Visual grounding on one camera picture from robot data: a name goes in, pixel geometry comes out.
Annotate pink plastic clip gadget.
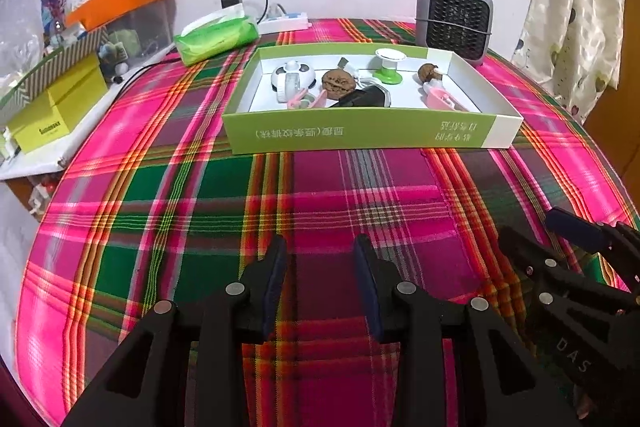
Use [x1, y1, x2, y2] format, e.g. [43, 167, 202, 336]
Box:
[286, 89, 328, 109]
[421, 81, 471, 111]

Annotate green white cardboard box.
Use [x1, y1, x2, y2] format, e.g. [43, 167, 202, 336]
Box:
[221, 43, 524, 155]

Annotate brown wooden panel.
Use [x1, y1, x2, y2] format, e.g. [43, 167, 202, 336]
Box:
[584, 0, 640, 172]

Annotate clear plastic storage box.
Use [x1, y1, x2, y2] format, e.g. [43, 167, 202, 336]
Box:
[100, 0, 173, 68]

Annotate pink green plaid tablecloth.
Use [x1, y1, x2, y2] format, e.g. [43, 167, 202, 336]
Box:
[15, 18, 640, 427]

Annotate white usb cable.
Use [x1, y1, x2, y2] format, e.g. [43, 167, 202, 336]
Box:
[337, 57, 381, 90]

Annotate white side shelf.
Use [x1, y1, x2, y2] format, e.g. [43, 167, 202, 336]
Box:
[0, 42, 176, 182]

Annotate cream dotted curtain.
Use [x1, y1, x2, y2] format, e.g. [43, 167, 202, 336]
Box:
[512, 0, 626, 122]

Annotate yellow green shoe box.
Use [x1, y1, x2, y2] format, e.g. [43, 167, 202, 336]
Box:
[5, 54, 108, 154]

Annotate grey space heater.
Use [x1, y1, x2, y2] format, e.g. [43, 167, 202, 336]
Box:
[415, 0, 495, 66]

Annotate white round green base stand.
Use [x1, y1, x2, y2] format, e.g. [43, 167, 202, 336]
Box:
[369, 48, 408, 86]

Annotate white power strip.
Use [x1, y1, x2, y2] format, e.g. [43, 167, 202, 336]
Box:
[257, 9, 311, 34]

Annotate green tissue pack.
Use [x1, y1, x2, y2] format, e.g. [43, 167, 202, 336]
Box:
[173, 14, 261, 66]

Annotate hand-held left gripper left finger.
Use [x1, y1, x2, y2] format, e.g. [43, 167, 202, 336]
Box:
[62, 234, 288, 427]

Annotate black device with clear cap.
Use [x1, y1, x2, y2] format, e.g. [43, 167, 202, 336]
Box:
[327, 87, 393, 109]

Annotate clear plastic bag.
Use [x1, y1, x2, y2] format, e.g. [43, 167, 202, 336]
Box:
[0, 0, 56, 92]

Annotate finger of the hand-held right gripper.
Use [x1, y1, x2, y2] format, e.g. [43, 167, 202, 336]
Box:
[497, 225, 640, 308]
[544, 207, 640, 293]

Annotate white grey handheld massager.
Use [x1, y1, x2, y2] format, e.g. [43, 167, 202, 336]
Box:
[270, 61, 318, 104]

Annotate black cable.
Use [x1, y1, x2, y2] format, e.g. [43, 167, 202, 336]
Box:
[112, 49, 178, 85]

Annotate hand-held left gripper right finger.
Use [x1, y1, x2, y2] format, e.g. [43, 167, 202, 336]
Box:
[352, 234, 581, 427]

